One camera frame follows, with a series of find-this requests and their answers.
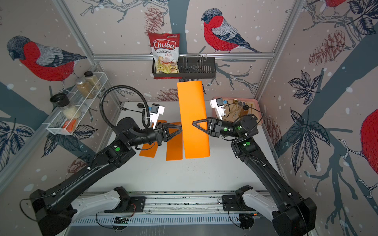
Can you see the tan spice jar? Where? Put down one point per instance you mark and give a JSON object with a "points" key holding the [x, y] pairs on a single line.
{"points": [[92, 80]]}

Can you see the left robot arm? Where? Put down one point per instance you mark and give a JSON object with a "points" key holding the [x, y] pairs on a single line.
{"points": [[53, 207]]}

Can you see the small red packet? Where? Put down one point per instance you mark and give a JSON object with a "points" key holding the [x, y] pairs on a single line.
{"points": [[70, 125]]}

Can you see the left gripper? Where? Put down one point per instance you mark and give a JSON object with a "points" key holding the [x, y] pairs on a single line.
{"points": [[160, 133]]}

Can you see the black fork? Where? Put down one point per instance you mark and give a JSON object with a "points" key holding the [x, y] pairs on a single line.
{"points": [[126, 109]]}

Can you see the small amber bottle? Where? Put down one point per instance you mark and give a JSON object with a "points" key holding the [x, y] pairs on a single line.
{"points": [[244, 110]]}

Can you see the red cassava chips bag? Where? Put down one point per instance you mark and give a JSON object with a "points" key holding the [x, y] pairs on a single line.
{"points": [[165, 50]]}

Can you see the black wire wall basket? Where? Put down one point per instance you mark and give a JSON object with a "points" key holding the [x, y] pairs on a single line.
{"points": [[199, 67]]}

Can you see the black lid rice jar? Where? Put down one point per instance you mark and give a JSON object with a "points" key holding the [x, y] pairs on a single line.
{"points": [[70, 111]]}

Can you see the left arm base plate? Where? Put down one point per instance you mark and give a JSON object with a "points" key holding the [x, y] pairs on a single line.
{"points": [[130, 205]]}

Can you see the black spoon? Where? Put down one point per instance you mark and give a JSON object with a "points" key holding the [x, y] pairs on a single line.
{"points": [[141, 105]]}

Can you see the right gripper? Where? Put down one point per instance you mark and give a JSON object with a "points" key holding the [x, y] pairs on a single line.
{"points": [[215, 128]]}

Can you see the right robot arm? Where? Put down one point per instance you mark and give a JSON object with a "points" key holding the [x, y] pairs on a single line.
{"points": [[290, 213]]}

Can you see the pink tray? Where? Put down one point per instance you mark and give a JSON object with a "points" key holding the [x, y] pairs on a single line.
{"points": [[258, 113]]}

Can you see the clear acrylic wall shelf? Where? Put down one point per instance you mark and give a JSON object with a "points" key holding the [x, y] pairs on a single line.
{"points": [[55, 124]]}

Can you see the brown spice jar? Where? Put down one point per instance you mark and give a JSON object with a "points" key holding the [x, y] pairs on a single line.
{"points": [[84, 88]]}

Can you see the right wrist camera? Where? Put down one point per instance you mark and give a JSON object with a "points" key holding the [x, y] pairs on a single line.
{"points": [[218, 105]]}

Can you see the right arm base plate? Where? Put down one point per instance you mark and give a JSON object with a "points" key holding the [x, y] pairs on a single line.
{"points": [[230, 203]]}

